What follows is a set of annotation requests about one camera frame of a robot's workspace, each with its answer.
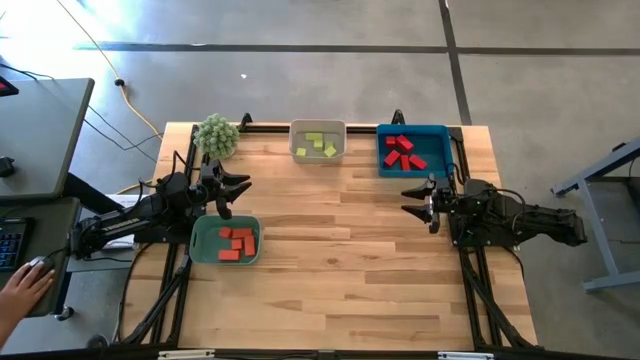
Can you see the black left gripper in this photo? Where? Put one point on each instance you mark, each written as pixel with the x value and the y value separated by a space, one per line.
pixel 210 182

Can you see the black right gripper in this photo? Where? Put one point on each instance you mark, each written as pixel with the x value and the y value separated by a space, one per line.
pixel 447 200

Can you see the red rectangular block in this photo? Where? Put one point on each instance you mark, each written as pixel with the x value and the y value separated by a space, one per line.
pixel 391 158
pixel 417 162
pixel 405 162

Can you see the small orange block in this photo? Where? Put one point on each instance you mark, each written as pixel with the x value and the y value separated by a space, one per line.
pixel 225 232
pixel 236 244

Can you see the orange rectangular block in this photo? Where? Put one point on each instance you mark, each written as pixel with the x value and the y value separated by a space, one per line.
pixel 249 245
pixel 242 233
pixel 229 255

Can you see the long red block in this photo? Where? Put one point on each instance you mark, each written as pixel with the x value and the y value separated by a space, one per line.
pixel 404 143

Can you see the small red block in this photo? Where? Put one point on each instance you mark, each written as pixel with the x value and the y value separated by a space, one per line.
pixel 390 141

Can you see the small green block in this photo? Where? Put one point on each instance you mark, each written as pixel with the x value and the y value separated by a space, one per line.
pixel 301 151

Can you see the tall green block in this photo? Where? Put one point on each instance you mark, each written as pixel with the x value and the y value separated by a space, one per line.
pixel 330 150

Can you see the person's forearm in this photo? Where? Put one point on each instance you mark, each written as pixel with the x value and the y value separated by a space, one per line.
pixel 5 335

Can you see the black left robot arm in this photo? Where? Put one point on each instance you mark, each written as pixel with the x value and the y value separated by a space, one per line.
pixel 125 222

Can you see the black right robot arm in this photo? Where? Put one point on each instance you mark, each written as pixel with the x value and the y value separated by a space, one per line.
pixel 525 220

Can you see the green potted plant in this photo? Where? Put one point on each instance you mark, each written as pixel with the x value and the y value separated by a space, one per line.
pixel 216 136

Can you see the blue plastic bin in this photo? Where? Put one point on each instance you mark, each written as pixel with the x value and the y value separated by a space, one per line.
pixel 435 145

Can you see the black table clamp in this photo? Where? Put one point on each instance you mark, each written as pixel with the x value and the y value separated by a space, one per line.
pixel 397 117
pixel 245 121

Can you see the teal plastic bin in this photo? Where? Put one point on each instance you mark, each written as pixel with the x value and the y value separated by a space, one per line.
pixel 205 245

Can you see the white plastic bin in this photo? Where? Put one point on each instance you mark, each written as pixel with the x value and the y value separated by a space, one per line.
pixel 317 157

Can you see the white plastic strip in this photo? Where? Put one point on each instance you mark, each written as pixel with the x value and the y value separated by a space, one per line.
pixel 186 355
pixel 465 356

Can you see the blue-grey metal stand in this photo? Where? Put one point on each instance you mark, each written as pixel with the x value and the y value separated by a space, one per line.
pixel 598 235

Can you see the dark desk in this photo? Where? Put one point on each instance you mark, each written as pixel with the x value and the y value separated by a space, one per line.
pixel 47 230

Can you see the grey desk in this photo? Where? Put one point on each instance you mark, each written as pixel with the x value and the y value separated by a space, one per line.
pixel 40 135

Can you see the black computer mouse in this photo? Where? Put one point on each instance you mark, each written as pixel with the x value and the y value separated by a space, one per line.
pixel 45 261

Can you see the black caster wheel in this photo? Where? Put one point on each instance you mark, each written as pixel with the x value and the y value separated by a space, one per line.
pixel 65 313

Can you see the black keyboard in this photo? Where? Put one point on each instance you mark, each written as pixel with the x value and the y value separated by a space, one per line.
pixel 12 245

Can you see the black desk device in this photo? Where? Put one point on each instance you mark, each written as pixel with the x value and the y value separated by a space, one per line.
pixel 5 166

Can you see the person's hand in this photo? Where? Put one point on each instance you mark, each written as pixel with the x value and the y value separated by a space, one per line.
pixel 25 290

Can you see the black device with red light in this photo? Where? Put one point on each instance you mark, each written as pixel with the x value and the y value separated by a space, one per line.
pixel 6 89

